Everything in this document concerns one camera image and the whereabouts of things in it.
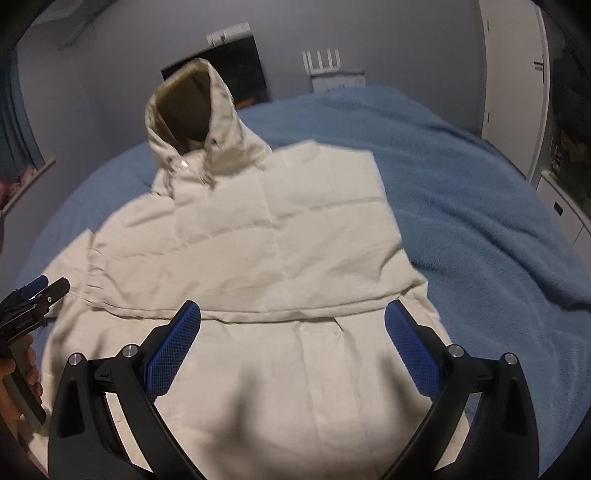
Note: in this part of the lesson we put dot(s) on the dark shelf clutter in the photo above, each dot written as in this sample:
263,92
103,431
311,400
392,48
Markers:
572,120

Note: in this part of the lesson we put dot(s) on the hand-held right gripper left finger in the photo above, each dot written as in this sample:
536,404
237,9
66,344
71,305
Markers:
173,350

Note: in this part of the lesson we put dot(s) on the black monitor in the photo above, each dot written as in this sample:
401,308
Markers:
249,69

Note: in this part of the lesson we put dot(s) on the white door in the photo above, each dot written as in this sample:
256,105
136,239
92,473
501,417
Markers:
512,83

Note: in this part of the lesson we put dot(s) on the white wall socket panel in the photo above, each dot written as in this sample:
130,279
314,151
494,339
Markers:
228,34

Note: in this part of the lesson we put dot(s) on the wooden window sill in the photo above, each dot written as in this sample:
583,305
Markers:
32,180

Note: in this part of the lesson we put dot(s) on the blue fleece blanket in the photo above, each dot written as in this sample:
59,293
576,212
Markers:
461,184

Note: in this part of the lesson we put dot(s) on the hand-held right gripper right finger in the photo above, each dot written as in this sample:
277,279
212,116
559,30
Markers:
413,350

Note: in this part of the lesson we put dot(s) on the blue curtain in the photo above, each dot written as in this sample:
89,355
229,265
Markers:
16,120

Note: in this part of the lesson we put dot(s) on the white drawer cabinet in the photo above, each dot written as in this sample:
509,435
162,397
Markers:
561,221

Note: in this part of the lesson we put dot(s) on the white router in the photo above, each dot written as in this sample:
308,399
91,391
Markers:
330,76

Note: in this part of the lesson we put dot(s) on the cream white trousers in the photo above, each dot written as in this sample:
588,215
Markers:
277,230

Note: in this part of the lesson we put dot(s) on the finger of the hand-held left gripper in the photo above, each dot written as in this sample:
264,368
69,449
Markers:
54,291
33,287

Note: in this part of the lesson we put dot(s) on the person's left hand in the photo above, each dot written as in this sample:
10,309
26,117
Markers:
33,369

